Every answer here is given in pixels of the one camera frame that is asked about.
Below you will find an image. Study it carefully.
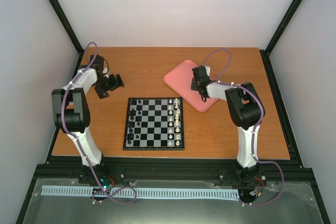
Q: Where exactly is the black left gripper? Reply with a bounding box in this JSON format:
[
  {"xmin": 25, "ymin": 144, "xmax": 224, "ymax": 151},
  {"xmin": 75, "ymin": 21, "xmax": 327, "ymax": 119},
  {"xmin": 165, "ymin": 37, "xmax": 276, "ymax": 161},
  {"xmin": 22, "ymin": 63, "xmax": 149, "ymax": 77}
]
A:
[{"xmin": 94, "ymin": 74, "xmax": 124, "ymax": 99}]

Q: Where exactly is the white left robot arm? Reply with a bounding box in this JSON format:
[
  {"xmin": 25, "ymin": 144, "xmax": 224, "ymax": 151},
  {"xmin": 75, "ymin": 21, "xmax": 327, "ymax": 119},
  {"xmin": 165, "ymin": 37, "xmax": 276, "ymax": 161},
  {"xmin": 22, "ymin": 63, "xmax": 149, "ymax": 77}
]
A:
[{"xmin": 51, "ymin": 55, "xmax": 124, "ymax": 184}]

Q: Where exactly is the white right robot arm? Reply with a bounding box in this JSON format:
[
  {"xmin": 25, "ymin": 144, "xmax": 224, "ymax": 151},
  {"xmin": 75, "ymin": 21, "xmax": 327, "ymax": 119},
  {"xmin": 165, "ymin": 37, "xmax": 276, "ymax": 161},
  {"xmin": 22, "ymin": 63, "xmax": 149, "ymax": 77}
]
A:
[{"xmin": 191, "ymin": 65, "xmax": 265, "ymax": 184}]

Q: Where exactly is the pink plastic tray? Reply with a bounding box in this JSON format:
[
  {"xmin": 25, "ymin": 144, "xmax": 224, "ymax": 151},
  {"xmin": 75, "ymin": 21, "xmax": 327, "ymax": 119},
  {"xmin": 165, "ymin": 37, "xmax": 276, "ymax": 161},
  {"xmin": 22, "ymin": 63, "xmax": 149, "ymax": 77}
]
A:
[{"xmin": 163, "ymin": 60, "xmax": 217, "ymax": 112}]

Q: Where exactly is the black and white chessboard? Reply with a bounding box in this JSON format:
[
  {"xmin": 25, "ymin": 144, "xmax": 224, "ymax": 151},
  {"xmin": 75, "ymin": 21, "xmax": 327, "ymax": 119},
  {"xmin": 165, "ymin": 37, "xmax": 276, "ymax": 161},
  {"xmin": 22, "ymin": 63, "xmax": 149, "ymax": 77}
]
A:
[{"xmin": 123, "ymin": 97, "xmax": 185, "ymax": 151}]

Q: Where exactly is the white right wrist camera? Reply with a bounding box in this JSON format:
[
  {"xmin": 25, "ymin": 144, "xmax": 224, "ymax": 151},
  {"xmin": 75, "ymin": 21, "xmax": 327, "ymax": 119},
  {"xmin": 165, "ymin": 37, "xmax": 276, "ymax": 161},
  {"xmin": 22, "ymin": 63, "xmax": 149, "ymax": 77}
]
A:
[{"xmin": 204, "ymin": 65, "xmax": 211, "ymax": 74}]

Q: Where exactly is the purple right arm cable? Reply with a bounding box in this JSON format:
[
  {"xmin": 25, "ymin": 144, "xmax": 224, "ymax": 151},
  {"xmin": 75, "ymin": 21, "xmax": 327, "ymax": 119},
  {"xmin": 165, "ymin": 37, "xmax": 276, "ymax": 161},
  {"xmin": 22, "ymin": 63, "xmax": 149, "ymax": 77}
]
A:
[{"xmin": 203, "ymin": 48, "xmax": 285, "ymax": 207}]

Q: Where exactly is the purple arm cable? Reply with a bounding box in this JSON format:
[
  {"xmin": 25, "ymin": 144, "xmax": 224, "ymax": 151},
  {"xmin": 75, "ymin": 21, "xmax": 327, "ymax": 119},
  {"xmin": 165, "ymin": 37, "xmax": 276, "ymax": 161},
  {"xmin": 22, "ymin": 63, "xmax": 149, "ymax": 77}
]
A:
[
  {"xmin": 62, "ymin": 41, "xmax": 137, "ymax": 206},
  {"xmin": 203, "ymin": 48, "xmax": 285, "ymax": 207}
]

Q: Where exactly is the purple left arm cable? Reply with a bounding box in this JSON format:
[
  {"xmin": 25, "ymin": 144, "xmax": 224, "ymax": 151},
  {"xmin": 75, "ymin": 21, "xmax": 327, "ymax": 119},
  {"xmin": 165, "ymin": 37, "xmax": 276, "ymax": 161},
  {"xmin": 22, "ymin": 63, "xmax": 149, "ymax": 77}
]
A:
[{"xmin": 62, "ymin": 41, "xmax": 137, "ymax": 206}]

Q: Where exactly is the light blue cable duct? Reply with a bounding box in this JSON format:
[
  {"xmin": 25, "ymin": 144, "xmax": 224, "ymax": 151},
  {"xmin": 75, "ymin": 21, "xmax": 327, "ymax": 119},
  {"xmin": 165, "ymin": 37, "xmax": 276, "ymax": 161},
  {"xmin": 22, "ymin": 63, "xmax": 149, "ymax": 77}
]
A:
[{"xmin": 40, "ymin": 185, "xmax": 239, "ymax": 201}]

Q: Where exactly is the black aluminium frame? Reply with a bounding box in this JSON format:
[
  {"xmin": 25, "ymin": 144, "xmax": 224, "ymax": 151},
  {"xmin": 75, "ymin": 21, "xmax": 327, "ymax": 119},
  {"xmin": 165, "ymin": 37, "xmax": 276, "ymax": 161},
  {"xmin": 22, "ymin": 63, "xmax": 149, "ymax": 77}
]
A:
[{"xmin": 16, "ymin": 0, "xmax": 330, "ymax": 223}]

